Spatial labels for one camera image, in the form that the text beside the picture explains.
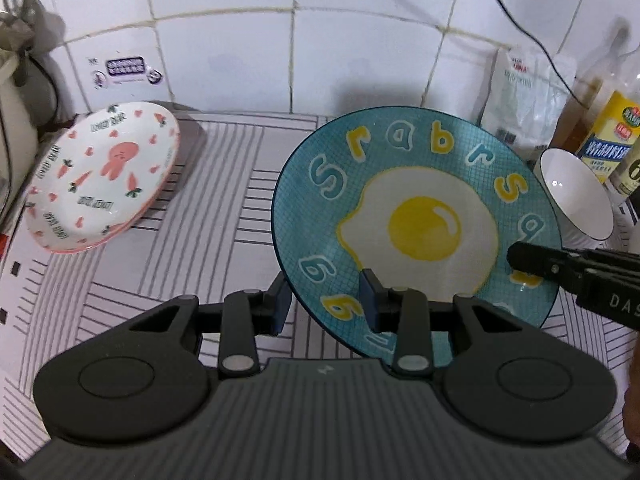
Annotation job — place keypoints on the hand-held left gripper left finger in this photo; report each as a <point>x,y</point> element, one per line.
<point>281,312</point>

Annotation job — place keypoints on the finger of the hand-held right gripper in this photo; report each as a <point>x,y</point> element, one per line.
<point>535,260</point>

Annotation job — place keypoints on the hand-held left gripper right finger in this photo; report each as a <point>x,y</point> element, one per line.
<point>369,300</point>

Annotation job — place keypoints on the white ribbed bowl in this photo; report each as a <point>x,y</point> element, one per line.
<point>575,195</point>

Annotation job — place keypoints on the blue fried egg plate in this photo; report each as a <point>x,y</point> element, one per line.
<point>425,160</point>

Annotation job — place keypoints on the pink rabbit print plate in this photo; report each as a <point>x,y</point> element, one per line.
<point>110,160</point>

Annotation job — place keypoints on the yellow label oil bottle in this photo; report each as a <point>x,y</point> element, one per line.
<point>610,135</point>

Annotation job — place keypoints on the striped table mat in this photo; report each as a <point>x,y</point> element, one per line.
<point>240,170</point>

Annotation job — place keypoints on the white plastic packet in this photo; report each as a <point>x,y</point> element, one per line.
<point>520,105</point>

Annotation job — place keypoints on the clear bottle amber liquid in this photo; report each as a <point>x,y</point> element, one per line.
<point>582,95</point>

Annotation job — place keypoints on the white kitchen appliance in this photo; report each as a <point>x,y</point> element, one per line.
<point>15,110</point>

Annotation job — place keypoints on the wall sticker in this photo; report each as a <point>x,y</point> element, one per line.
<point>125,66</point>

